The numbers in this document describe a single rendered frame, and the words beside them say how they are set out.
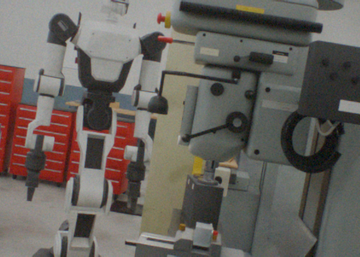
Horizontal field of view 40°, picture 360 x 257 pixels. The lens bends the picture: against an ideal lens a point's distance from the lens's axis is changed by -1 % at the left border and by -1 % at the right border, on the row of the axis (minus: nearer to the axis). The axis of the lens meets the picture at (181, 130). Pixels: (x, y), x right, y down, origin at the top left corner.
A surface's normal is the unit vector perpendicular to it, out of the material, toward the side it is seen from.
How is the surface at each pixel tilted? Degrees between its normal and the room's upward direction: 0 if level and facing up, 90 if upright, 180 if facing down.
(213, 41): 90
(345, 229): 88
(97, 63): 90
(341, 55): 90
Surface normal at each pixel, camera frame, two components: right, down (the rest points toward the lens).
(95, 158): 0.31, -0.04
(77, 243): 0.28, -0.78
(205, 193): 0.16, 0.11
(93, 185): 0.33, -0.28
